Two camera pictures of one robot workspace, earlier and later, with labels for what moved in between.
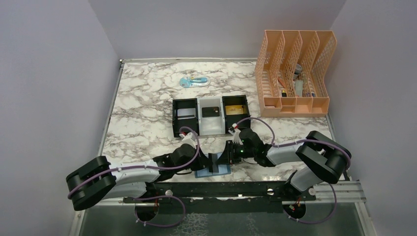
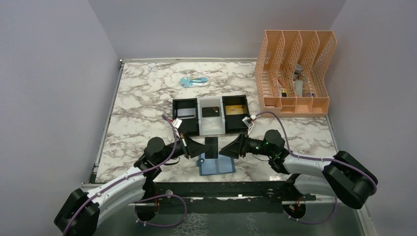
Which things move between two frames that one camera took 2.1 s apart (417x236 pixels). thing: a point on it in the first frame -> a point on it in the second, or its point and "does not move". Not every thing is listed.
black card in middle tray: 210,111 does not move
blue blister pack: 189,82 does not move
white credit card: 186,113 does not move
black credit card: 213,157 -> 211,147
